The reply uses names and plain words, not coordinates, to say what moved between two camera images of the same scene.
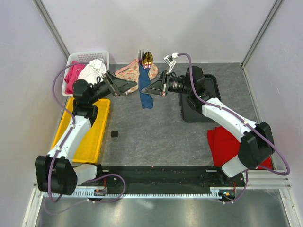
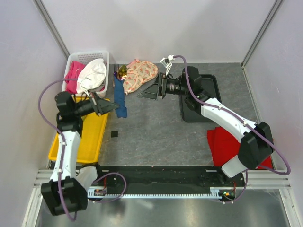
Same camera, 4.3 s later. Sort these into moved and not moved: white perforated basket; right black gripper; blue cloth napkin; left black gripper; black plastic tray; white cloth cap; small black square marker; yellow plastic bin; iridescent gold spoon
Moved: iridescent gold spoon; blue cloth napkin; left black gripper
Not moved: white cloth cap; small black square marker; black plastic tray; right black gripper; yellow plastic bin; white perforated basket
